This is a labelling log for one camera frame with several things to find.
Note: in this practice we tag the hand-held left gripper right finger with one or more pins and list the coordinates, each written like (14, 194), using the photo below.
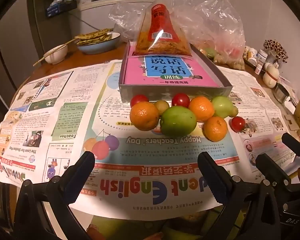
(208, 166)

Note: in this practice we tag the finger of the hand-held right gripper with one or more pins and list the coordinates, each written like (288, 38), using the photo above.
(296, 147)
(268, 166)

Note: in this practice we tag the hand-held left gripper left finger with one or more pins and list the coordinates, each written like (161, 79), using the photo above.
(88, 158)

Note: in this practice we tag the small orange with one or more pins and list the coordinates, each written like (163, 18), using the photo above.
(215, 129)

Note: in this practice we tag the red cherry tomato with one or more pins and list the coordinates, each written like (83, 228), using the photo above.
(238, 124)
(180, 99)
(137, 100)

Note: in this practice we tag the large green jujube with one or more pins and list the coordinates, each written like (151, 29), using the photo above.
(178, 121)

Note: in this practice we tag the medium orange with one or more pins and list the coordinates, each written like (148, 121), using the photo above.
(201, 108)

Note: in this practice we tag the small green jujube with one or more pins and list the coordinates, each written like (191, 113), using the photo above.
(221, 106)

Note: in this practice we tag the small yellow-green fruit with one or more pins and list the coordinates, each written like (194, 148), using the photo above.
(162, 106)
(235, 110)

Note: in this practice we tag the large orange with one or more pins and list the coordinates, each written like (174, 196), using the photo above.
(144, 116)

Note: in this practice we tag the grey cardboard box tray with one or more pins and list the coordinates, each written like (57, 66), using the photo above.
(130, 93)

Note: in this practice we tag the printed newspaper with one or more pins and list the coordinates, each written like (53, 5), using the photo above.
(70, 120)

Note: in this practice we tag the metal cup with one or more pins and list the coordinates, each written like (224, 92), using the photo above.
(281, 93)

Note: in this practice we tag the large white figurine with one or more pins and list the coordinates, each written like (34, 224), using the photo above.
(270, 76)

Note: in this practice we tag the pink and blue book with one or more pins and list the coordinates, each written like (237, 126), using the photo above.
(170, 80)

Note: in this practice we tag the white pill bottle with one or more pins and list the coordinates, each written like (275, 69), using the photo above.
(262, 55)

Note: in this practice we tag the brown dotted bouquet ornament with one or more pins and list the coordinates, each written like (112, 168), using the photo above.
(275, 48)

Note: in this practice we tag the small white bowl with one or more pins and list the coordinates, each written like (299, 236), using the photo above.
(55, 55)

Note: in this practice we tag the blue enamel bowl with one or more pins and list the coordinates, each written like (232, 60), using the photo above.
(100, 47)

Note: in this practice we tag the stack of flat pancakes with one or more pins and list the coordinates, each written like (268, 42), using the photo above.
(93, 38)

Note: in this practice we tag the plastic bag of produce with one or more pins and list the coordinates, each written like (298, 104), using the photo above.
(215, 25)

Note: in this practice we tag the snack bag with red label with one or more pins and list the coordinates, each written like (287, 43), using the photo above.
(162, 30)

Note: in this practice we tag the empty clear plastic bag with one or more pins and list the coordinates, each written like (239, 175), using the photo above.
(125, 17)

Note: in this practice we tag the blue tissue box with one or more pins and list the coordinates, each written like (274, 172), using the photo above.
(57, 7)

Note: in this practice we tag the white window sill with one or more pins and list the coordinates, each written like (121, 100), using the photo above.
(115, 2)

